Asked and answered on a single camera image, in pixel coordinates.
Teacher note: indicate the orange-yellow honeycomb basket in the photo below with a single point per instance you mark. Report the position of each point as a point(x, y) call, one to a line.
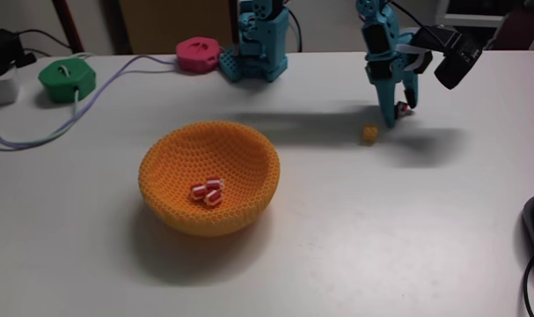
point(231, 154)

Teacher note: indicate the pink hexagonal box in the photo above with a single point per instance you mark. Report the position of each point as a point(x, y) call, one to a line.
point(198, 55)

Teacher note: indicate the white box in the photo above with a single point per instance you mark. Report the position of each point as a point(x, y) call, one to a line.
point(1, 90)

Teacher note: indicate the black power adapter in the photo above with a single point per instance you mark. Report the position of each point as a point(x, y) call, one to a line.
point(2, 50)

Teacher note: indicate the yellow cube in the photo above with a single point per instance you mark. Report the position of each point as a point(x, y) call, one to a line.
point(370, 133)

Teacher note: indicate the white wheeled cart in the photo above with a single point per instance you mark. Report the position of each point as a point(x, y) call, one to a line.
point(469, 17)

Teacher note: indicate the brown board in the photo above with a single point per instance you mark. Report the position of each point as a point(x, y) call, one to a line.
point(170, 26)

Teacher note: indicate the black camera box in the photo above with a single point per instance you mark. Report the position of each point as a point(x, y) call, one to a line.
point(455, 55)

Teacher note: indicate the red pole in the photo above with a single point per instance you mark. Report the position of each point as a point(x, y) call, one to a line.
point(68, 26)

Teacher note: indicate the red white striped cube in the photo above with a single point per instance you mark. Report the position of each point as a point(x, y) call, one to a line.
point(199, 192)
point(215, 183)
point(403, 109)
point(213, 199)

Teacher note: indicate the green hexagonal box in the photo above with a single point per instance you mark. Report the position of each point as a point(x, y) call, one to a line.
point(67, 81)

